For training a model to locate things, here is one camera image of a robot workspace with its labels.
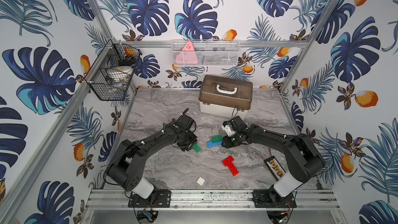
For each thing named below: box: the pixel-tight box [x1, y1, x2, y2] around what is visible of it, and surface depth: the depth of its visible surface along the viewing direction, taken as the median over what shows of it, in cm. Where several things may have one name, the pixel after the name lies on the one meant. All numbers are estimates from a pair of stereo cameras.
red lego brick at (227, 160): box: [221, 155, 235, 167], surface depth 87 cm
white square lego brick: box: [196, 176, 206, 187], surface depth 80 cm
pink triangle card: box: [174, 40, 198, 65], surface depth 92 cm
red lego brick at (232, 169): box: [225, 161, 239, 177], surface depth 85 cm
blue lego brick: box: [206, 141, 223, 148], surface depth 94 cm
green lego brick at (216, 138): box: [211, 134, 223, 144], surface depth 94 cm
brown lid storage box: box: [198, 74, 254, 120], surface depth 95 cm
